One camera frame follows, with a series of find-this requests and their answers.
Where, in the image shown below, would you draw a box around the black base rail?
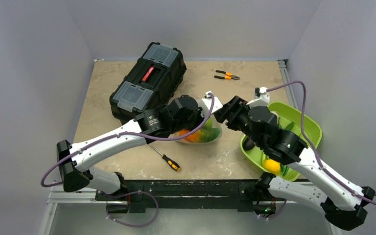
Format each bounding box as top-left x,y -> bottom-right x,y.
95,173 -> 284,215

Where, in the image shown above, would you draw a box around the green apple toy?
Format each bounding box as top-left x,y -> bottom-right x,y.
202,118 -> 213,129

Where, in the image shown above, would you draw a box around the yellow black screwdriver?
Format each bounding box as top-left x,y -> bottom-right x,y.
149,144 -> 181,171

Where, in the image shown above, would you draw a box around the black toolbox red handle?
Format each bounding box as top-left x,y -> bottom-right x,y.
109,42 -> 187,124

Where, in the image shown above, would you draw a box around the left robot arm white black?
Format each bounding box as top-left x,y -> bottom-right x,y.
57,92 -> 222,200

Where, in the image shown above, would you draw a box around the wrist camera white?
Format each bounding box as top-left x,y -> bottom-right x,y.
197,91 -> 223,120
247,87 -> 270,108

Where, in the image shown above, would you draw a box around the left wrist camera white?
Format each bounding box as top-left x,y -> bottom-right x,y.
197,91 -> 223,120

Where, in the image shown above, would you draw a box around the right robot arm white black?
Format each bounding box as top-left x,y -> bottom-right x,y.
211,96 -> 375,231

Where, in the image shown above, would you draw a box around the green bok choy toy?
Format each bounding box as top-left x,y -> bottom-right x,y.
198,128 -> 222,143

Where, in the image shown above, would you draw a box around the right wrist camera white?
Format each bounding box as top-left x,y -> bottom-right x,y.
247,87 -> 270,108

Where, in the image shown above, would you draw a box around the clear zip top bag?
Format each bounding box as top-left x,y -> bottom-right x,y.
177,97 -> 222,144

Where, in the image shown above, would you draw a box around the yellow bell pepper toy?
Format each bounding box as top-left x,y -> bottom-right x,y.
262,159 -> 282,175

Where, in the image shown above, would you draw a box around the green plastic basin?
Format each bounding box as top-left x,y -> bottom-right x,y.
239,101 -> 323,182

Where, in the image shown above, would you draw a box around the orange black pliers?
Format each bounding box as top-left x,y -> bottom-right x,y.
213,70 -> 240,80

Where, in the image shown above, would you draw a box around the orange tangerine toy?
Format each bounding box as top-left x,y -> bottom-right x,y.
177,129 -> 200,143

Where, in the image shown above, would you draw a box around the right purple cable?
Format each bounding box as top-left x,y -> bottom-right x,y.
265,81 -> 376,212

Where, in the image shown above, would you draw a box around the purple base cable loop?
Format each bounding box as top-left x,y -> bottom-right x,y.
105,189 -> 160,228

